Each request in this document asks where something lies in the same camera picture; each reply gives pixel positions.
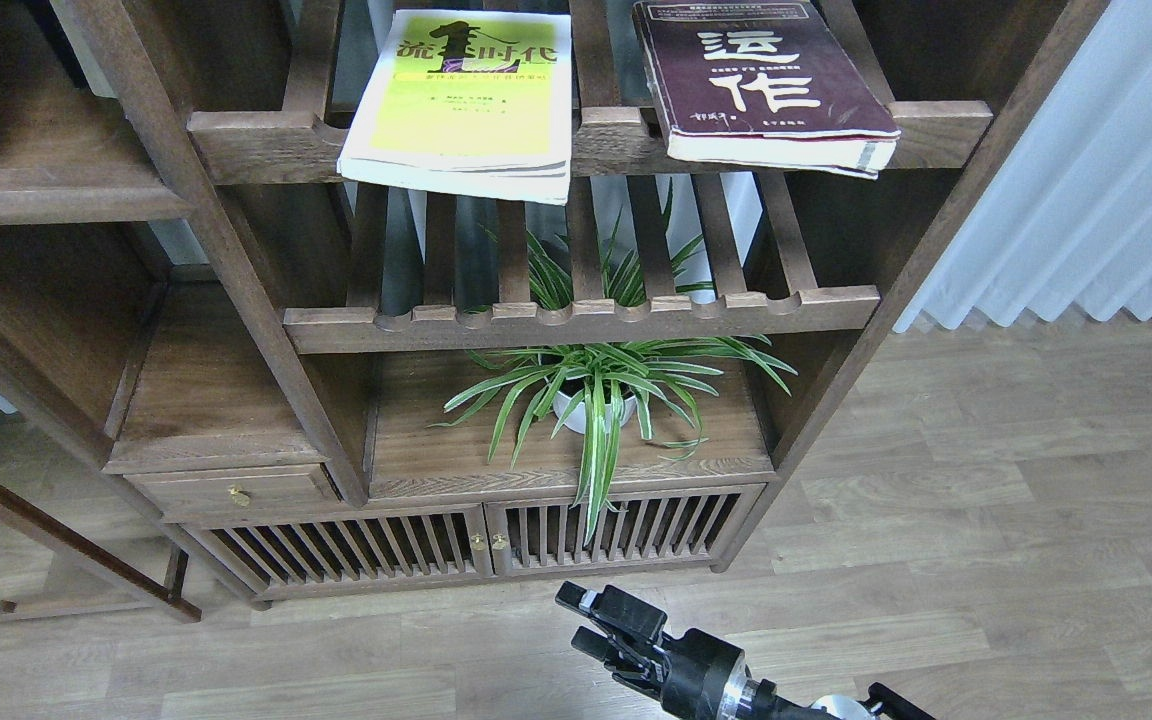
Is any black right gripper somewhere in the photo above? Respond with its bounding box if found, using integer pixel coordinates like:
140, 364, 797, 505
556, 582, 749, 719

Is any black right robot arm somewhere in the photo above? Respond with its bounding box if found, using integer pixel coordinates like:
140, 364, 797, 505
556, 582, 929, 719

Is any white plant pot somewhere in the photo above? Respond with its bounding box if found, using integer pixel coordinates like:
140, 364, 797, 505
552, 381, 637, 434

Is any green spider plant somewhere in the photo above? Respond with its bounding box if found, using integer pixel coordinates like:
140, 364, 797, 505
429, 180, 796, 547

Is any brass drawer knob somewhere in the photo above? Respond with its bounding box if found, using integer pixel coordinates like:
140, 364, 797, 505
227, 484, 252, 509

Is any dark wooden bookshelf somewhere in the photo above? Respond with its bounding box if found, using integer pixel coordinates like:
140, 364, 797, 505
0, 1, 1107, 609

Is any yellow green book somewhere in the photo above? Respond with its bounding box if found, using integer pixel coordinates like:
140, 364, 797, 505
338, 9, 573, 206

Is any dark red book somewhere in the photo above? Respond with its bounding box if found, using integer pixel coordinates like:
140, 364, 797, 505
632, 1, 901, 179

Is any white curtain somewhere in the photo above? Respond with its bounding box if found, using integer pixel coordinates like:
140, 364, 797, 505
895, 1, 1152, 332

